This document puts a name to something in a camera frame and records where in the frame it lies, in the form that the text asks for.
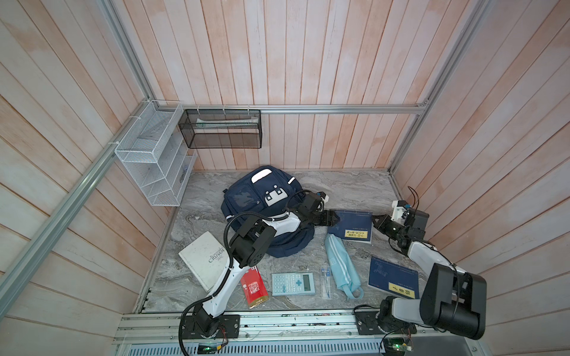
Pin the clear pen pack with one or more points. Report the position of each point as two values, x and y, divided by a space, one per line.
326 283

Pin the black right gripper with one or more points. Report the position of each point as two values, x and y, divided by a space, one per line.
385 219

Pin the white hardcover book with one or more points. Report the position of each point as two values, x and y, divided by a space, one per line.
206 257

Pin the aluminium front rail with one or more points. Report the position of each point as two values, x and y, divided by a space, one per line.
292 325

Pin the light blue calculator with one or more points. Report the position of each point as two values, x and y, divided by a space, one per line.
289 284

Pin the navy blue student backpack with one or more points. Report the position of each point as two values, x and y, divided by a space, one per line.
268 191

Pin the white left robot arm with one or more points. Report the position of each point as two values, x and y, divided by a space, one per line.
247 238

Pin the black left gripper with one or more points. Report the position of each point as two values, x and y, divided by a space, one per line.
328 217

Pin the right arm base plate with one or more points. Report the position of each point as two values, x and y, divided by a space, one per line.
368 322

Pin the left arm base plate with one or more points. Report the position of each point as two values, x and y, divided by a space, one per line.
222 327

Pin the black mesh basket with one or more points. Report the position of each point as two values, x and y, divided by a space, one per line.
221 128

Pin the white wire mesh shelf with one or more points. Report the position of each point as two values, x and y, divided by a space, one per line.
155 153

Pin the navy notebook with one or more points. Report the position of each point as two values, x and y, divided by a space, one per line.
390 277
353 226

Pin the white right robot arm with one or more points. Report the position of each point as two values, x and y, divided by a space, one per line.
453 300

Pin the red booklet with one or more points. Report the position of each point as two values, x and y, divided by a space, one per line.
253 287

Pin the light blue pencil case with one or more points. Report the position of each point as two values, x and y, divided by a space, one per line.
343 271

